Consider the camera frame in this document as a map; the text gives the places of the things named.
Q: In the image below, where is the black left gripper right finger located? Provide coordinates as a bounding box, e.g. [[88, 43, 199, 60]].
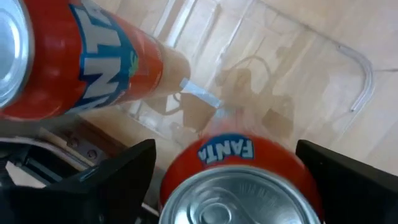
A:
[[295, 139, 398, 224]]

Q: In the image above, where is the clear plastic bin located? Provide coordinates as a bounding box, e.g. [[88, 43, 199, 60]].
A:
[[118, 0, 376, 150]]

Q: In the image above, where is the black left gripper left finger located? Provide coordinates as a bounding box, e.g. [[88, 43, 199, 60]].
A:
[[49, 139, 157, 224]]

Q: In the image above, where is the orange Fanta soda can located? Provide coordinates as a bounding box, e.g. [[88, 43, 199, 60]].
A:
[[157, 133, 325, 224], [0, 0, 191, 121]]

